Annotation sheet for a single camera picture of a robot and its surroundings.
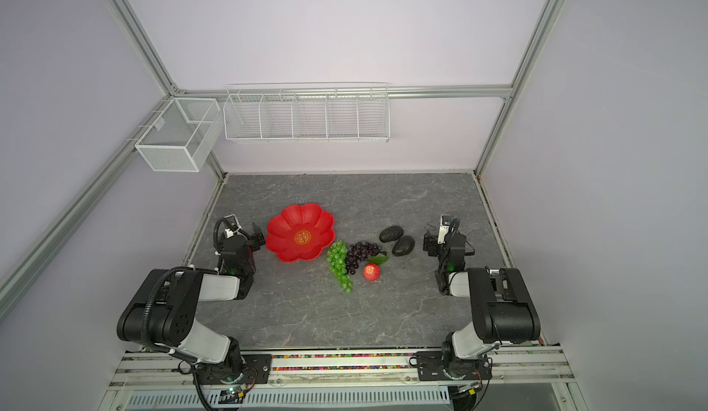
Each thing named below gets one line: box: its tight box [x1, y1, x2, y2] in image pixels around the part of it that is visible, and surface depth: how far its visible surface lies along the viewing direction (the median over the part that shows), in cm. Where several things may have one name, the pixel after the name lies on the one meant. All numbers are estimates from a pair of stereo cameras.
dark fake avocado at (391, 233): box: [378, 224, 404, 243], surface depth 99 cm
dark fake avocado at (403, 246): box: [391, 235, 416, 257], surface depth 96 cm
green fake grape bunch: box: [326, 239, 354, 294], surface depth 91 cm
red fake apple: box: [363, 262, 381, 282], surface depth 90 cm
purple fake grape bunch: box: [344, 241, 387, 275], surface depth 93 cm
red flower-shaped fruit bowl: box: [265, 202, 336, 264], surface depth 104 cm
